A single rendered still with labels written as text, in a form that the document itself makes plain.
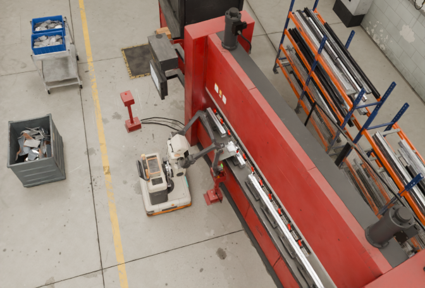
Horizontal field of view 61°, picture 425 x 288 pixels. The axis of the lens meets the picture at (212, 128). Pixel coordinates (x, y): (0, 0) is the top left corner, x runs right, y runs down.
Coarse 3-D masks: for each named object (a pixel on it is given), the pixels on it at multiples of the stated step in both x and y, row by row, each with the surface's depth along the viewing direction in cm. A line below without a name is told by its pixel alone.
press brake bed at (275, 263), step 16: (208, 144) 543; (208, 160) 586; (224, 192) 557; (240, 192) 484; (240, 208) 507; (256, 224) 469; (256, 240) 504; (272, 240) 437; (272, 256) 457; (272, 272) 489; (288, 272) 425
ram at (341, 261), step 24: (216, 72) 445; (216, 96) 473; (240, 96) 405; (240, 120) 428; (264, 144) 391; (264, 168) 412; (288, 168) 359; (288, 192) 378; (312, 192) 333; (288, 216) 398; (312, 216) 348; (312, 240) 365; (336, 240) 323; (336, 264) 337; (360, 264) 301
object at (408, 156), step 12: (384, 144) 448; (396, 156) 441; (408, 156) 446; (396, 168) 433; (408, 168) 430; (420, 168) 433; (408, 180) 420; (420, 180) 421; (420, 192) 414; (420, 204) 406
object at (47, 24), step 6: (36, 18) 621; (42, 18) 624; (48, 18) 627; (54, 18) 630; (60, 18) 634; (36, 24) 623; (42, 24) 617; (48, 24) 620; (54, 24) 620; (60, 24) 630; (36, 30) 611; (42, 30) 604; (48, 30) 607; (54, 30) 611
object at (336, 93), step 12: (300, 36) 615; (300, 48) 606; (312, 60) 583; (324, 72) 566; (324, 84) 556; (348, 84) 556; (336, 96) 539; (348, 96) 543; (348, 108) 530; (360, 108) 529
